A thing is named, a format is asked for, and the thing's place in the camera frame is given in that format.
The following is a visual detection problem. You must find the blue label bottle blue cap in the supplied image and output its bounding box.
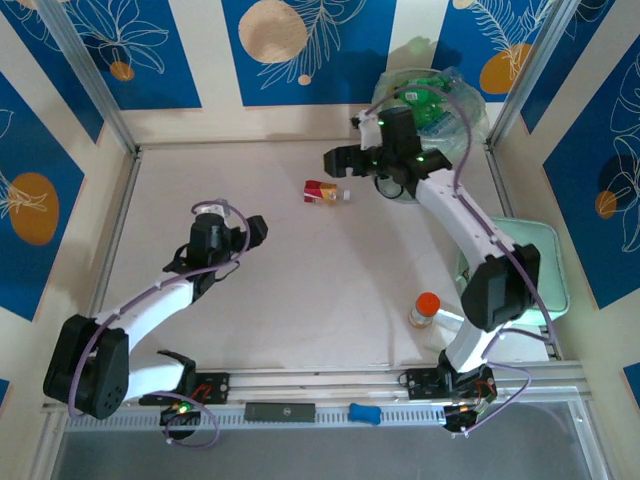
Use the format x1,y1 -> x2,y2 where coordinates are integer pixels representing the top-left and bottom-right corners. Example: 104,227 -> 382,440
417,112 -> 465,151

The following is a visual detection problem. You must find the green bottle yellow cap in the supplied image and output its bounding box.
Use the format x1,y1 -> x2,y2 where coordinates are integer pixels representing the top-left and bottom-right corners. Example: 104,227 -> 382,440
424,73 -> 455,124
392,82 -> 437,112

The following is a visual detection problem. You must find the clear trash bin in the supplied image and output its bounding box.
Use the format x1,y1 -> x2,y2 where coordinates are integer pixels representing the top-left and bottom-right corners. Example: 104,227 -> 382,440
374,65 -> 490,161

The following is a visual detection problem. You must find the red gold label bottle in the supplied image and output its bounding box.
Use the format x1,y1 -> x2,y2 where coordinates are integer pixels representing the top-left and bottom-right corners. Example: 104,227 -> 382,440
302,179 -> 353,206

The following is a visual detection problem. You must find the jar with orange lid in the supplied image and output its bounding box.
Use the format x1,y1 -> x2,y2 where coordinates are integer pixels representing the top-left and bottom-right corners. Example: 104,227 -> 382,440
408,291 -> 443,329

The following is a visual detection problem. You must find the black controller board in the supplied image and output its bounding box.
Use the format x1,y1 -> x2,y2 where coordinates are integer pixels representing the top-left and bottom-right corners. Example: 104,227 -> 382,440
442,394 -> 497,435
158,402 -> 202,442

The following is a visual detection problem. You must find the black rectangular device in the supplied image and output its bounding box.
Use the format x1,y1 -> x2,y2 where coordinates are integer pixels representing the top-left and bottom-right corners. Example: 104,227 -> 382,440
243,401 -> 318,424

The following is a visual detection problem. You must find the clear plastic bag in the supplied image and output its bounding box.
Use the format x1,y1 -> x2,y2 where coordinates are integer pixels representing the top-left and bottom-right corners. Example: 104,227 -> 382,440
424,306 -> 471,352

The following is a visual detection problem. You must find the pale green plastic tray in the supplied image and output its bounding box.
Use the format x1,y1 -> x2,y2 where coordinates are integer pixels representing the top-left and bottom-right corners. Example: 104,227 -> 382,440
457,215 -> 572,329

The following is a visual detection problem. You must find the blue bone-shaped object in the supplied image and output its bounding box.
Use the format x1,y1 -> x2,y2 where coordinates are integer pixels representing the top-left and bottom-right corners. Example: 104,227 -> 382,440
348,401 -> 383,426

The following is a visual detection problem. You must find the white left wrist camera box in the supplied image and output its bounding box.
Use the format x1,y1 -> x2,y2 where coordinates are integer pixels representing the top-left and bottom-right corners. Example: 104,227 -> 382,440
196,200 -> 232,220

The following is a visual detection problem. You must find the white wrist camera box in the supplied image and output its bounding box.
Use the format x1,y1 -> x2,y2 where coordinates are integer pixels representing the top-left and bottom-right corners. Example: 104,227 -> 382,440
196,200 -> 232,220
356,111 -> 383,150

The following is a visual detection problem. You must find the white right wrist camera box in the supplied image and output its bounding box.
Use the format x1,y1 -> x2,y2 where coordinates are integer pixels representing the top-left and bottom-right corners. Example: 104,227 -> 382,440
356,111 -> 383,150

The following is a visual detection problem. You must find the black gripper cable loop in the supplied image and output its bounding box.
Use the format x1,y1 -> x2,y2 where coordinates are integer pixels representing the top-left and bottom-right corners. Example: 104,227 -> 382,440
373,174 -> 407,202

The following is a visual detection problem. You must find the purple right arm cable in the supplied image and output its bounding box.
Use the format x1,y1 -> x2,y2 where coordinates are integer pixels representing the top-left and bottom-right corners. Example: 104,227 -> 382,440
367,84 -> 559,440

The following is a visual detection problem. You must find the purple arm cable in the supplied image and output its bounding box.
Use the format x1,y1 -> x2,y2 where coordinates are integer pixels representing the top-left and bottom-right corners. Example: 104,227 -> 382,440
66,199 -> 252,450
367,84 -> 559,440

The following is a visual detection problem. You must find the aluminium frame post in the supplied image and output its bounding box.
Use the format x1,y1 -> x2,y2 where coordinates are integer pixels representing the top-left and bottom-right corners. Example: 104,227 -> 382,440
35,0 -> 140,157
485,0 -> 577,151

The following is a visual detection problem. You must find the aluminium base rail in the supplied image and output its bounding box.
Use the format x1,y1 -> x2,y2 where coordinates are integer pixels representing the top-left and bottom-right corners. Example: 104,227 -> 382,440
42,368 -> 595,407

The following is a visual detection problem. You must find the grey slotted cable duct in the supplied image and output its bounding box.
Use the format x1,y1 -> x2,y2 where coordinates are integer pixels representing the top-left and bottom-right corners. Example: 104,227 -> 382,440
63,403 -> 584,432

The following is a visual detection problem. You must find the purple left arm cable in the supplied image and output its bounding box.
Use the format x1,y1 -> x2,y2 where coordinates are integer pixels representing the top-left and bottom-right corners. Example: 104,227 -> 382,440
66,199 -> 252,450

